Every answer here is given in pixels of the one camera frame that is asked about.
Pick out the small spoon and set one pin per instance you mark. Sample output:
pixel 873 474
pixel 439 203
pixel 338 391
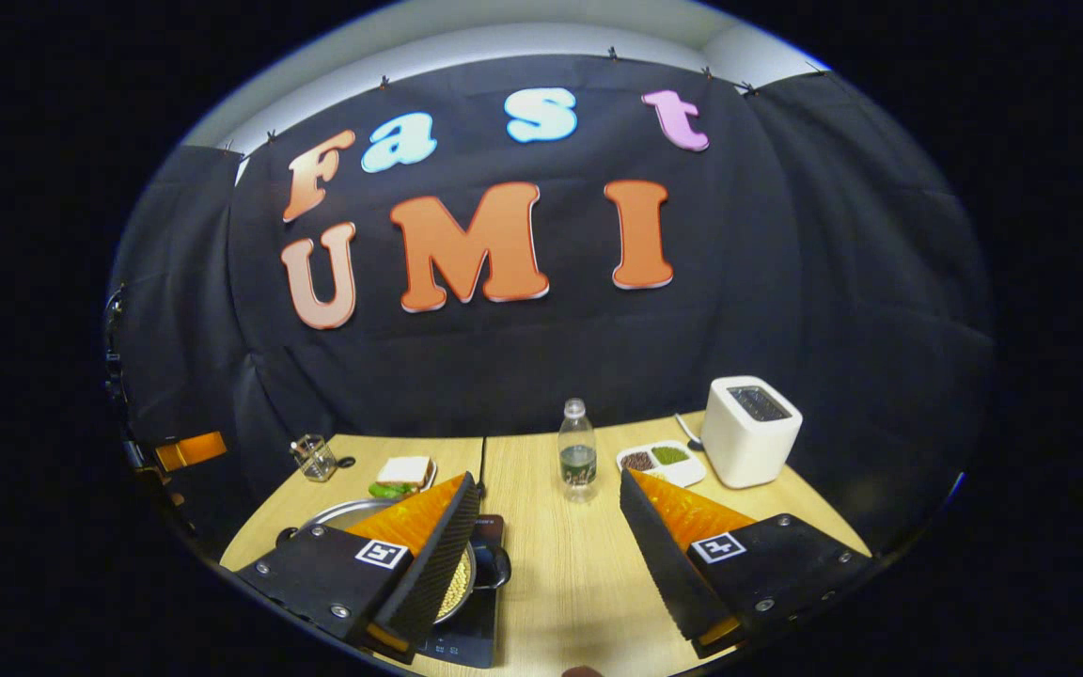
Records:
pixel 685 430

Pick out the white divided dish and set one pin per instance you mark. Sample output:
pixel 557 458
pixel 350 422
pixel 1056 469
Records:
pixel 687 470

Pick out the pile of brown beans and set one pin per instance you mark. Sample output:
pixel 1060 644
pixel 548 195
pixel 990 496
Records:
pixel 637 461

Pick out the black backdrop cloth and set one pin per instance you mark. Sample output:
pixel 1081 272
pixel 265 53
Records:
pixel 786 282

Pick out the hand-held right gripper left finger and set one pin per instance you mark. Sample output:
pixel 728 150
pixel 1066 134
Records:
pixel 438 564

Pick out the pile of yellow soybeans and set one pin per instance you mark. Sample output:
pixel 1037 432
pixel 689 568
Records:
pixel 454 588

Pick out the white toaster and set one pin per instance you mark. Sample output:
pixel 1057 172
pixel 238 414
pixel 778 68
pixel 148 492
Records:
pixel 748 447

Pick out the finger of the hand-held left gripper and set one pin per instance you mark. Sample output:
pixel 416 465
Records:
pixel 192 451

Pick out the clear plastic water bottle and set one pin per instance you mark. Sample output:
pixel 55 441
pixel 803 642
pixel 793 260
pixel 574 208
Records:
pixel 577 461

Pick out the black induction cooktop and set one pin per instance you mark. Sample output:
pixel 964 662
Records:
pixel 476 639

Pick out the sandwich with lettuce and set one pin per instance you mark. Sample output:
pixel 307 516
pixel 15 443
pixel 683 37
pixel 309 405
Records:
pixel 402 470

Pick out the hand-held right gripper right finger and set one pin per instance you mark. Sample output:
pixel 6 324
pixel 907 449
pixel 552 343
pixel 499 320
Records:
pixel 659 564

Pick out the pile of green beans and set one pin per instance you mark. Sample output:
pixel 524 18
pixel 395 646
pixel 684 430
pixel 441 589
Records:
pixel 670 455

